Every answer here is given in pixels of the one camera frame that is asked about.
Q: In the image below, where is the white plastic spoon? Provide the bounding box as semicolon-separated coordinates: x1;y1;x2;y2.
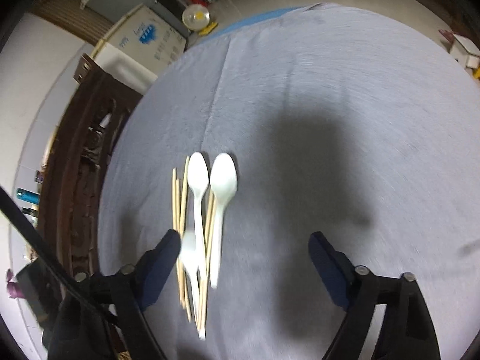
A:
187;152;209;277
210;153;238;289
179;227;209;341

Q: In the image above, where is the blue thermos bottle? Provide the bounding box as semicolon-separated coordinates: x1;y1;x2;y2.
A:
16;189;40;206

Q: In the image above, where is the light blue table cloth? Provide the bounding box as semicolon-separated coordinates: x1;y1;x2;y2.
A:
98;3;479;359

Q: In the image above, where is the dark carved wooden table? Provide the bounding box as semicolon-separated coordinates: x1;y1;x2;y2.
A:
38;55;142;276

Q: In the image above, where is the white chest freezer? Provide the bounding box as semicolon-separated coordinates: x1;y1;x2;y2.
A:
90;4;187;94

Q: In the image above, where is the small white stool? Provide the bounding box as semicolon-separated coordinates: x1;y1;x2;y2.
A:
449;34;480;70

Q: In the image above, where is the small electric fan heater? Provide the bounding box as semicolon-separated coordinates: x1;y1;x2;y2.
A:
181;4;218;36

